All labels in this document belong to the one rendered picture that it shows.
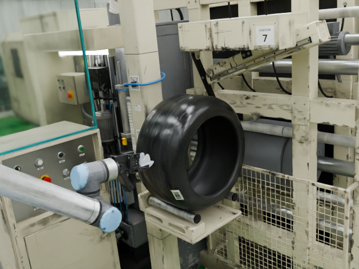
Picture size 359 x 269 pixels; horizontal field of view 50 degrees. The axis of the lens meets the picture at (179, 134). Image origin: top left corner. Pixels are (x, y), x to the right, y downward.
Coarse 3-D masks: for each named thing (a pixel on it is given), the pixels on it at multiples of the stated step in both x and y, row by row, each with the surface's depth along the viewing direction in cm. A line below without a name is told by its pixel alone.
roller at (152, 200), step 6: (150, 198) 201; (156, 198) 199; (156, 204) 197; (162, 204) 193; (168, 204) 191; (168, 210) 190; (174, 210) 187; (180, 210) 185; (186, 210) 183; (180, 216) 185; (186, 216) 181; (192, 216) 179; (198, 216) 179; (198, 222) 179
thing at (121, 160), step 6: (114, 156) 153; (120, 156) 154; (126, 156) 156; (132, 156) 156; (138, 156) 158; (120, 162) 155; (126, 162) 157; (132, 162) 157; (138, 162) 160; (120, 168) 155; (126, 168) 157; (132, 168) 158
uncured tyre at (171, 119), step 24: (192, 96) 180; (168, 120) 169; (192, 120) 167; (216, 120) 207; (144, 144) 173; (168, 144) 164; (216, 144) 213; (240, 144) 192; (168, 168) 165; (192, 168) 211; (216, 168) 210; (240, 168) 196; (168, 192) 170; (192, 192) 172; (216, 192) 187
